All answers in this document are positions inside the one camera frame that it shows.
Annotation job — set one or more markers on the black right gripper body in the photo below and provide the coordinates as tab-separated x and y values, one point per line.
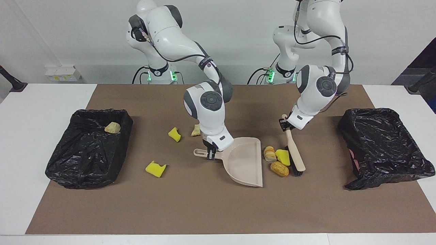
209	144

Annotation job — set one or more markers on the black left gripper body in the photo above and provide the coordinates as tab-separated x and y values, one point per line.
285	125

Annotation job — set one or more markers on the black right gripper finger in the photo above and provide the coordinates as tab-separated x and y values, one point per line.
210	154

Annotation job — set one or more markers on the pale tan foam chunk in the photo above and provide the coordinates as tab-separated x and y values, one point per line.
196	131
112	128

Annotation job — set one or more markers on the beige brush with black bristles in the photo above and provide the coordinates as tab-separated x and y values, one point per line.
295	153

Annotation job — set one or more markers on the blocky yellow sponge piece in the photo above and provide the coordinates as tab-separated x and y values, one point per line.
282	157

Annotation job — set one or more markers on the striped orange bread roll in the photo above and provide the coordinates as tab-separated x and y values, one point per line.
269	153

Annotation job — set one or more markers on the beige plastic dustpan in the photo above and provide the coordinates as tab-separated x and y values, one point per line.
245	163

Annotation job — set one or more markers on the small yellow sponge wedge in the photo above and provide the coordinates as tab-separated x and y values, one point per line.
174	135

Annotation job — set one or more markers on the brown oval bread loaf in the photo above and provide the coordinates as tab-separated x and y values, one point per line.
279	169

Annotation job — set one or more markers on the arched yellow sponge piece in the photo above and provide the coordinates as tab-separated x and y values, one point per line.
155	169

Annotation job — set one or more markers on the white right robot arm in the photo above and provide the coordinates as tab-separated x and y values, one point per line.
170	34

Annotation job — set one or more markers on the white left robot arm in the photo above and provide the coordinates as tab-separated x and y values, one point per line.
320	85

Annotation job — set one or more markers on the pink bin with black bag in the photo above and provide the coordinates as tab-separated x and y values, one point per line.
381	146

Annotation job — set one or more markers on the brown paper table mat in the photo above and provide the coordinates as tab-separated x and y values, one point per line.
204	204

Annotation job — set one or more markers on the white box on table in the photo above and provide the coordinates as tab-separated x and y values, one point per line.
63	73

